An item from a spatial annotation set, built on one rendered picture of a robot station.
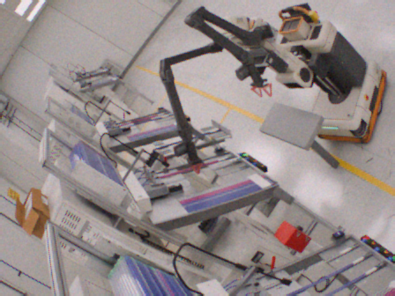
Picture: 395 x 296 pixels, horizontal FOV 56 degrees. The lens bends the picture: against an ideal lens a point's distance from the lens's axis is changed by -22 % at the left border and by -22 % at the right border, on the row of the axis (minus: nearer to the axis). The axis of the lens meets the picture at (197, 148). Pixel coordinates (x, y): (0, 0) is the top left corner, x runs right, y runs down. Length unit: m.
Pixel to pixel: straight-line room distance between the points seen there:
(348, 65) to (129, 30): 7.82
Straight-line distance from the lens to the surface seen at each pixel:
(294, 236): 2.16
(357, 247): 1.87
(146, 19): 10.38
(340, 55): 2.98
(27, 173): 5.67
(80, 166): 2.25
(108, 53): 10.23
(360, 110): 3.04
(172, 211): 2.43
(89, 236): 2.28
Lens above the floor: 2.20
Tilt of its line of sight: 25 degrees down
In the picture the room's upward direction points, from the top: 57 degrees counter-clockwise
